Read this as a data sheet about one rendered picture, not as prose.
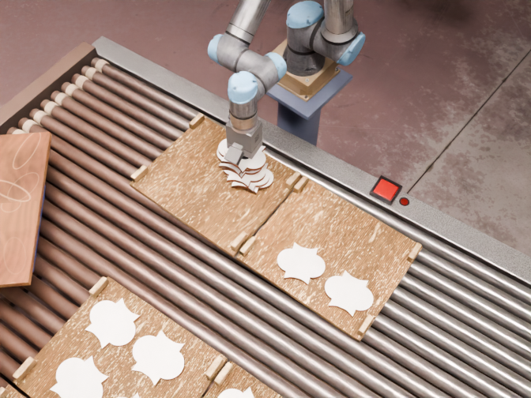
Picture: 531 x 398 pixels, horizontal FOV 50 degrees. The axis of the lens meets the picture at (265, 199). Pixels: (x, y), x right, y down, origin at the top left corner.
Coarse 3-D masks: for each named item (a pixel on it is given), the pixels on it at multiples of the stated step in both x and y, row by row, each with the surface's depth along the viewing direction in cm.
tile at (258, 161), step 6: (258, 150) 170; (258, 156) 169; (264, 156) 169; (228, 162) 168; (240, 162) 168; (246, 162) 168; (252, 162) 168; (258, 162) 168; (264, 162) 168; (240, 168) 167; (246, 168) 167; (252, 168) 167; (258, 168) 167
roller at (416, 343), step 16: (32, 112) 192; (48, 128) 190; (64, 128) 188; (80, 144) 185; (96, 144) 186; (112, 160) 181; (128, 176) 180; (384, 320) 153; (400, 336) 151; (416, 336) 150; (416, 352) 150; (432, 352) 148; (448, 368) 147; (464, 368) 146; (480, 384) 144; (496, 384) 144
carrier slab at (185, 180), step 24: (192, 144) 183; (216, 144) 183; (168, 168) 178; (192, 168) 178; (216, 168) 178; (288, 168) 178; (144, 192) 173; (168, 192) 173; (192, 192) 173; (216, 192) 173; (240, 192) 173; (264, 192) 173; (288, 192) 173; (192, 216) 168; (216, 216) 168; (240, 216) 168; (264, 216) 168; (216, 240) 164
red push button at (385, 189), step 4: (384, 180) 177; (380, 184) 176; (384, 184) 176; (388, 184) 176; (392, 184) 176; (376, 188) 175; (380, 188) 175; (384, 188) 175; (388, 188) 175; (392, 188) 175; (396, 188) 175; (376, 192) 174; (380, 192) 174; (384, 192) 174; (388, 192) 174; (392, 192) 174; (384, 196) 173; (388, 196) 173; (392, 196) 173
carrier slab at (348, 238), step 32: (320, 192) 173; (288, 224) 167; (320, 224) 167; (352, 224) 167; (384, 224) 167; (256, 256) 161; (320, 256) 161; (352, 256) 161; (384, 256) 161; (416, 256) 162; (288, 288) 156; (320, 288) 156; (384, 288) 156; (352, 320) 151
